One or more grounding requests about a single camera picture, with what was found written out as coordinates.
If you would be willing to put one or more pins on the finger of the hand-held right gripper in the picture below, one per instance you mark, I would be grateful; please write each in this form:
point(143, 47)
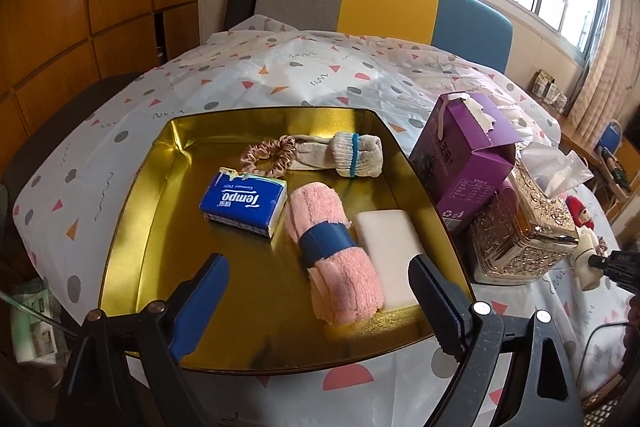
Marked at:
point(620, 267)

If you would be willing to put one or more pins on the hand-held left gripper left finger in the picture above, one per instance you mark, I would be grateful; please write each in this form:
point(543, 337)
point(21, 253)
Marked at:
point(197, 307)

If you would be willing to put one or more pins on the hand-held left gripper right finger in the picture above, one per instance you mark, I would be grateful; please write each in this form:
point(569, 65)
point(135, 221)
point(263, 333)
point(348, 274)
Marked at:
point(440, 302)

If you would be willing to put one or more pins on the white ribbed sock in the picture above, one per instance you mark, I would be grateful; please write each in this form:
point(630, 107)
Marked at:
point(587, 267)

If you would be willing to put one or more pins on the gold metal tin tray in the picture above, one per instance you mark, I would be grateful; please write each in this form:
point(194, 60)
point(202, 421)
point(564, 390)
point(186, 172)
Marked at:
point(250, 272)

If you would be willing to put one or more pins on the red fluffy face sock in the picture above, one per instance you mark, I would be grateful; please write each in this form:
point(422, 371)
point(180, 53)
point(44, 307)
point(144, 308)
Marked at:
point(580, 212)

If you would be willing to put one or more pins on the white rectangular block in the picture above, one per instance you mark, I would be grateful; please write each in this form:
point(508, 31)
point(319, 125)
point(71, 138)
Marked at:
point(385, 247)

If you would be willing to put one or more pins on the pink fluffy towel roll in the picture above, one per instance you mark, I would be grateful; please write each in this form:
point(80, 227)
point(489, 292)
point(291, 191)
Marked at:
point(345, 292)

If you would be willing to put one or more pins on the blue tissue pack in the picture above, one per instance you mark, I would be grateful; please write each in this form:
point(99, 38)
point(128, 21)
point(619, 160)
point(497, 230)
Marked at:
point(240, 202)

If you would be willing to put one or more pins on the brown satin scrunchie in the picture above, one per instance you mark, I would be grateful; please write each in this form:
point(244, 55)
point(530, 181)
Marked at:
point(248, 157)

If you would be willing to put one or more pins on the white blue knit sock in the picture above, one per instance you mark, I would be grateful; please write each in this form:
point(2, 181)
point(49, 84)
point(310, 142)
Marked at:
point(365, 157)

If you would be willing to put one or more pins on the black green tool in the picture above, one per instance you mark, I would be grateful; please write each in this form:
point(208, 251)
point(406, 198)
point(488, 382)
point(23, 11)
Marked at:
point(615, 169)

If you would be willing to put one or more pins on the gold ornate tissue box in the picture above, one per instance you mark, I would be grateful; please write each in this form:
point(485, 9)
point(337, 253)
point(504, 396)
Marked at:
point(520, 237)

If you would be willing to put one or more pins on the white tissue sheet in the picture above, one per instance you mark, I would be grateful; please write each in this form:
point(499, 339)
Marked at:
point(555, 172)

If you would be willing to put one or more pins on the purple carton box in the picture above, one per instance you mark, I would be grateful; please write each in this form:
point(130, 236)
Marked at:
point(465, 187)

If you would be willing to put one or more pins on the blue chair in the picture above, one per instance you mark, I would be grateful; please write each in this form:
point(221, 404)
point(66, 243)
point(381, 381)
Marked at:
point(610, 139)

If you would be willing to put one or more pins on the wooden desk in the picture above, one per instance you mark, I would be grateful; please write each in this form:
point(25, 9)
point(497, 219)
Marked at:
point(582, 139)

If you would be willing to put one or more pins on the green white packet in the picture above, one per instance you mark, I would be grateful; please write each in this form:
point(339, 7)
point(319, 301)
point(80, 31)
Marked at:
point(35, 322)

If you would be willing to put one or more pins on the small brown white packet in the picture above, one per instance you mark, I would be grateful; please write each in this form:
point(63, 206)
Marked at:
point(561, 99)
point(550, 89)
point(540, 79)

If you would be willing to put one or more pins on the pale print curtain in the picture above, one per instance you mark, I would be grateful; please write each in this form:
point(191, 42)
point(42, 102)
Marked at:
point(615, 72)

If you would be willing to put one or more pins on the grey yellow blue headboard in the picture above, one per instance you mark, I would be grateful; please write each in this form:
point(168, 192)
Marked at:
point(385, 2)

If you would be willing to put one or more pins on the wooden wardrobe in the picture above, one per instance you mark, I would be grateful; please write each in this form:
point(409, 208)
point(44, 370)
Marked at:
point(75, 7)

